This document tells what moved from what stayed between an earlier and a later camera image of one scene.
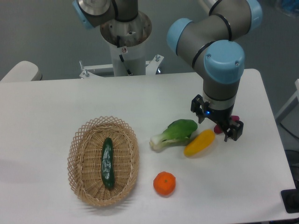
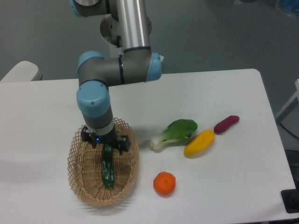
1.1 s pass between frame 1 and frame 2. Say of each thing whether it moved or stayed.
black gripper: moved
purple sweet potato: stayed
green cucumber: stayed
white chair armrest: stayed
